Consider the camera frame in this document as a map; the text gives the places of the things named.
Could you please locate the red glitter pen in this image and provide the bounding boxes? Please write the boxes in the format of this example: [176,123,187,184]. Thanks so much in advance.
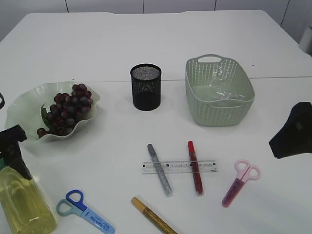
[187,141,203,195]

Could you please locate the yellow oil bottle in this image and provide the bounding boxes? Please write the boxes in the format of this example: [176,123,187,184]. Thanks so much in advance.
[0,159,57,234]

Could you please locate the clear plastic sheet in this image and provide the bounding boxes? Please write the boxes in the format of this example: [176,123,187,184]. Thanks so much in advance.
[209,61,245,100]

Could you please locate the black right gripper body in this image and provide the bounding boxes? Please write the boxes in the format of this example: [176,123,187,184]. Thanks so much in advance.
[269,102,312,159]

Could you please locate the pink safety scissors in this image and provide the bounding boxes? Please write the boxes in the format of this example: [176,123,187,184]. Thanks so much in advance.
[221,159,261,208]

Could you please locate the silver glitter pen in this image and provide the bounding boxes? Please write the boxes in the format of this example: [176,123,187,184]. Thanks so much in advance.
[147,144,172,197]

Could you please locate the blue safety scissors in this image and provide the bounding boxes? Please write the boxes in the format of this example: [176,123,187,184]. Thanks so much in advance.
[56,190,115,234]

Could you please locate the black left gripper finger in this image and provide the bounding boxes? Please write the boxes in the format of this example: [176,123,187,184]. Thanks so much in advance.
[7,142,32,180]

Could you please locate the green plastic woven basket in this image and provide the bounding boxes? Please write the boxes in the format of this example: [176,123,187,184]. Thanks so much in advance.
[185,54,255,127]

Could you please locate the clear plastic ruler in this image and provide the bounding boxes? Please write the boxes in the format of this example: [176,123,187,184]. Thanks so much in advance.
[140,160,219,175]

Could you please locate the gold glitter pen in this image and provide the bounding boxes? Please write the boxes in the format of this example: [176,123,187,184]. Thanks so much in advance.
[131,197,177,234]

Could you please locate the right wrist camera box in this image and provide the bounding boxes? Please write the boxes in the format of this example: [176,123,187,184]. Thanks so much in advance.
[299,26,312,55]

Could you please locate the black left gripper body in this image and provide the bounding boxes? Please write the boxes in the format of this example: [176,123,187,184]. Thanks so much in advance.
[0,125,27,156]

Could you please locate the black mesh pen holder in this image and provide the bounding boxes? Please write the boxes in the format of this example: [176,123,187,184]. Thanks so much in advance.
[130,63,161,111]

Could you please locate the green wavy plastic plate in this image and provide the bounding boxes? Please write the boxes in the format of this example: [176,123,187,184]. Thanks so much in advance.
[5,81,100,143]

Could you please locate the purple artificial grape bunch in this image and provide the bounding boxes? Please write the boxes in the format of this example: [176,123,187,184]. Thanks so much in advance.
[37,83,93,138]

